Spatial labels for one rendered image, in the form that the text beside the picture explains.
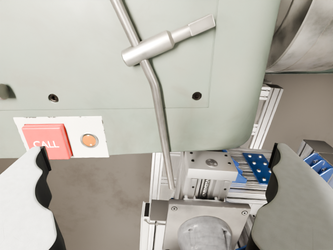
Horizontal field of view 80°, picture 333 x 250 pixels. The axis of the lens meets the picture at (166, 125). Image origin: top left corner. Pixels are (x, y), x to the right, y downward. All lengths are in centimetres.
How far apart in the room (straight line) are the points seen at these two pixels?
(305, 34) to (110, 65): 28
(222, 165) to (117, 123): 35
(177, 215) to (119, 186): 165
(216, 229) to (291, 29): 47
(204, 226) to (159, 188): 129
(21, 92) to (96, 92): 11
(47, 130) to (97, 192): 200
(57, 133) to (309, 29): 39
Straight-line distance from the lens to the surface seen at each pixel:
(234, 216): 63
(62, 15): 30
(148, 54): 26
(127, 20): 26
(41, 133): 36
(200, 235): 59
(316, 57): 42
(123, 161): 199
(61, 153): 36
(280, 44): 40
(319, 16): 36
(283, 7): 39
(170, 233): 66
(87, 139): 34
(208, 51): 28
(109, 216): 259
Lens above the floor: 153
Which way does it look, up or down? 62 degrees down
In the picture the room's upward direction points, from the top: 180 degrees clockwise
